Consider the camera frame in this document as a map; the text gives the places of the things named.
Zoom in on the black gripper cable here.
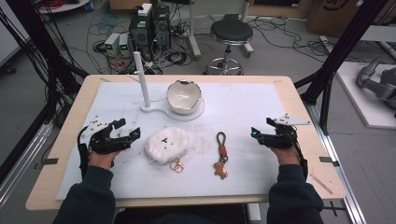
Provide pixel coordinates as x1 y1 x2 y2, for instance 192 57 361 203
77 125 92 180
290 132 309 181

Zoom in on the black round stool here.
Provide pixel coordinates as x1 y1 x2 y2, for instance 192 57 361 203
203 18 255 76

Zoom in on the white platform board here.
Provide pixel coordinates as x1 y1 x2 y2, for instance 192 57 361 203
335 61 396 130

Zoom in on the aluminium rail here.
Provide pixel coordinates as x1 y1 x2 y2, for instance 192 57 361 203
0 119 55 209
304 102 369 224

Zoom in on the person's lap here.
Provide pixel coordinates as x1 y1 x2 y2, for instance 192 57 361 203
114 203 248 224

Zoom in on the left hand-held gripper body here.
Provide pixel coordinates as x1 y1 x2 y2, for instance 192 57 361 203
81 116 134 155

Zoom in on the tangle of floor cables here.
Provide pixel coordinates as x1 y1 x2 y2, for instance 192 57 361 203
69 3 195 76

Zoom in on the cardboard box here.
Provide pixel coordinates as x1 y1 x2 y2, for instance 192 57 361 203
305 0 377 39

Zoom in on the white table mat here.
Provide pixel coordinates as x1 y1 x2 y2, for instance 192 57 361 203
55 81 312 201

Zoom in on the white stand with post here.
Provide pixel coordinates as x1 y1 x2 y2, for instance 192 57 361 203
133 50 205 122

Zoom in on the white fluffy plush keychain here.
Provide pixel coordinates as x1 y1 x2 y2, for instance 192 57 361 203
144 126 191 174

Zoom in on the white shell-shaped bowl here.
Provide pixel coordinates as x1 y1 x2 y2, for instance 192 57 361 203
166 79 203 116

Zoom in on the white desk leg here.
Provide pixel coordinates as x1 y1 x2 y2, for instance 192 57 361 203
186 0 203 61

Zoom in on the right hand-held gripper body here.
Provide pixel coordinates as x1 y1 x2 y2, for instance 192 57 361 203
258 113 312 150

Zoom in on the black metal frame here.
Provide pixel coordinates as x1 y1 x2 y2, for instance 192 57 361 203
293 0 396 135
0 0 90 185

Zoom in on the white power strip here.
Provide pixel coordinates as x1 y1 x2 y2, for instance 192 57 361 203
318 35 336 53

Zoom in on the grey power supply unit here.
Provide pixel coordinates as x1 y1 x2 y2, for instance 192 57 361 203
118 33 133 58
104 32 121 58

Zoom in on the black computer tower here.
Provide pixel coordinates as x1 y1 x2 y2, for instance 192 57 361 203
128 8 154 62
151 5 172 49

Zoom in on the person's left hand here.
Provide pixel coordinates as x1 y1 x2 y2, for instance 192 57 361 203
88 148 121 171

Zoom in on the brown leather bear keychain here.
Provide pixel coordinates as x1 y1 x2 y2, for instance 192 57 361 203
213 131 230 181

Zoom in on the person's right hand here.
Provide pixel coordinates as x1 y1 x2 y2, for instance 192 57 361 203
270 145 302 166

